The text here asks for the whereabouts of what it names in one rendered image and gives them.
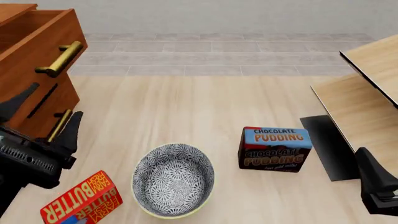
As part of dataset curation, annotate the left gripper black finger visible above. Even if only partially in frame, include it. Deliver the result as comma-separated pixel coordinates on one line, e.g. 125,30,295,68
46,110,84,169
0,82,40,125

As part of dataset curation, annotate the wooden cabinet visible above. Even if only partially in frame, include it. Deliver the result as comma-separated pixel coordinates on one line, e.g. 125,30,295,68
0,3,81,144

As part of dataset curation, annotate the pale wood black-edged furniture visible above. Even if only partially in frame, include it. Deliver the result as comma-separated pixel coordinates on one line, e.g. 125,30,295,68
299,34,398,182

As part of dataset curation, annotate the wooden drawer with brass handle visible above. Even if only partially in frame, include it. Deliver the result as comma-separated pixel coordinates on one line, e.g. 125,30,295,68
0,4,89,131
29,72,81,144

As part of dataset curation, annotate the black-white patterned bowl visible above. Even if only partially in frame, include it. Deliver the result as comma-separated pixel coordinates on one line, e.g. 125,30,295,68
132,142,216,220

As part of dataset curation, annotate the red butter box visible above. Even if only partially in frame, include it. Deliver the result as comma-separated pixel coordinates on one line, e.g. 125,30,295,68
39,170,124,224

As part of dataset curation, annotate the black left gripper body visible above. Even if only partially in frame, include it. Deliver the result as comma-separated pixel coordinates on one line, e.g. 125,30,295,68
0,125,77,190

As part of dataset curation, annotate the brass drawer handle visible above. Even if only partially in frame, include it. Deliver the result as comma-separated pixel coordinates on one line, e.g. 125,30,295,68
46,108,73,143
34,41,85,78

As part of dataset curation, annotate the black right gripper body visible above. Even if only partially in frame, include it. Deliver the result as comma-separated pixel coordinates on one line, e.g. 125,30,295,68
361,187,398,216

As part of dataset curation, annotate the chocolate pudding box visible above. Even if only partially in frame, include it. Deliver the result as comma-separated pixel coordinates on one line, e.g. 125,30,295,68
238,126,313,174

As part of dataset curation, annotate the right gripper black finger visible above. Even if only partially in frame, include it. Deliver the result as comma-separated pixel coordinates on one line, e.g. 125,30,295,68
354,146,398,200

